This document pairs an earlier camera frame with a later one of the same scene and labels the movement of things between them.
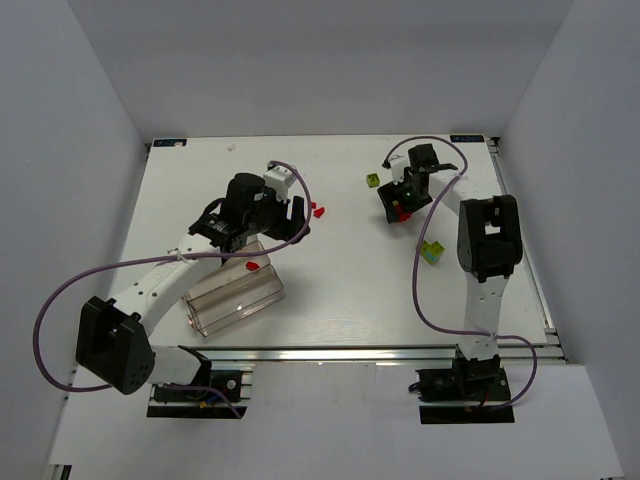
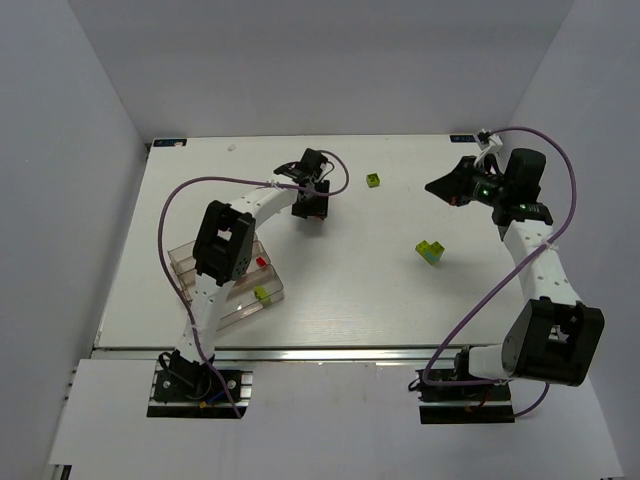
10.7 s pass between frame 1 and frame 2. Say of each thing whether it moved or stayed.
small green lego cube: stayed
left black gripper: moved
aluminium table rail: stayed
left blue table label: stayed
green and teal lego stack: stayed
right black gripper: moved
